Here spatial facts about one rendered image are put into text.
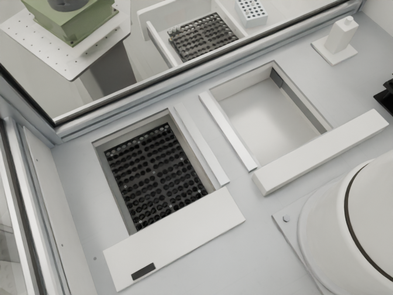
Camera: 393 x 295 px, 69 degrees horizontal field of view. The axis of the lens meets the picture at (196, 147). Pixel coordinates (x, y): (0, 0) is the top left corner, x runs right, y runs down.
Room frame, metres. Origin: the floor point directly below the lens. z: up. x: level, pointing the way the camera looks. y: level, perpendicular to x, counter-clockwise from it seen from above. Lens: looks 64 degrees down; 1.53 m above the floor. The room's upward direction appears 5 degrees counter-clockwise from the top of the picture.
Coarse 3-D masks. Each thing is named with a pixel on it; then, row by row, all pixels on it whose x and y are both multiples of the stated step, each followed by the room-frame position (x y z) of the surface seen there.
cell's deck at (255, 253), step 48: (288, 48) 0.57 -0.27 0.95; (384, 48) 0.54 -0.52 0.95; (192, 96) 0.44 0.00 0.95; (336, 96) 0.40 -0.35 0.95; (96, 144) 0.33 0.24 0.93; (192, 144) 0.30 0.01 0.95; (384, 144) 0.26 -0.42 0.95; (96, 192) 0.20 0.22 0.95; (240, 192) 0.18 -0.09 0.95; (288, 192) 0.17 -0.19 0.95; (96, 240) 0.10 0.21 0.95; (240, 240) 0.08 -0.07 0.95; (96, 288) 0.02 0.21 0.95; (144, 288) 0.01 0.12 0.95; (192, 288) 0.00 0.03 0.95; (240, 288) 0.00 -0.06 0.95; (288, 288) -0.01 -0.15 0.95
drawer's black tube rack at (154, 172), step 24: (144, 144) 0.35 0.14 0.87; (168, 144) 0.33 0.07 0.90; (120, 168) 0.29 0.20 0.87; (144, 168) 0.27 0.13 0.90; (168, 168) 0.27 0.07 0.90; (192, 168) 0.26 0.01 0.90; (120, 192) 0.21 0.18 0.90; (144, 192) 0.22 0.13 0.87; (168, 192) 0.21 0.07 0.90; (192, 192) 0.20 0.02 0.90; (144, 216) 0.15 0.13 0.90
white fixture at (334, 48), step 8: (336, 24) 0.55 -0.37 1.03; (344, 24) 0.55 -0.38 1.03; (352, 24) 0.55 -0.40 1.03; (336, 32) 0.54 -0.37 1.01; (344, 32) 0.53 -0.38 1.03; (352, 32) 0.54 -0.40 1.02; (320, 40) 0.58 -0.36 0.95; (328, 40) 0.55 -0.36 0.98; (336, 40) 0.53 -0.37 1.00; (344, 40) 0.53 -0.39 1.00; (320, 48) 0.55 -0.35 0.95; (328, 48) 0.54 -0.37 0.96; (336, 48) 0.53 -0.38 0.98; (344, 48) 0.54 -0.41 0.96; (352, 48) 0.54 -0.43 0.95; (328, 56) 0.52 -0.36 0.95; (336, 56) 0.52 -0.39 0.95; (344, 56) 0.52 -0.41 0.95; (352, 56) 0.52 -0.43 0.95
